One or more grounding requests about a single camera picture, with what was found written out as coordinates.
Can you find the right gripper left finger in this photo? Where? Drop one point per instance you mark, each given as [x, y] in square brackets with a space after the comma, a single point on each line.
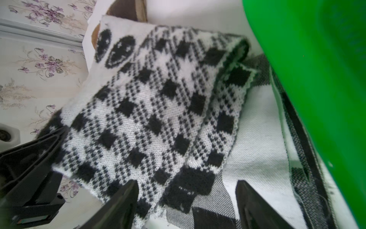
[118, 212]

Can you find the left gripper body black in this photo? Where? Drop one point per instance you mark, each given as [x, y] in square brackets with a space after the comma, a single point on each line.
[29, 186]

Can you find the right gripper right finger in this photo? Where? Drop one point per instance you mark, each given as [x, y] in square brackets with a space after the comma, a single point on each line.
[254, 211]

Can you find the grey black checkered scarf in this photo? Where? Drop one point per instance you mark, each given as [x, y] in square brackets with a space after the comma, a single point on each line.
[252, 133]

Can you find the black white knitted smiley scarf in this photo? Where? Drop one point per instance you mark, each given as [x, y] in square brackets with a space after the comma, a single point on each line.
[160, 106]

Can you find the green plastic basket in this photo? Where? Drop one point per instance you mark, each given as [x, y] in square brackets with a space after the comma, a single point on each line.
[318, 50]

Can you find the brown plaid fringed scarf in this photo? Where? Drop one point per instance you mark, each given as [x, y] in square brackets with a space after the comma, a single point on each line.
[131, 10]

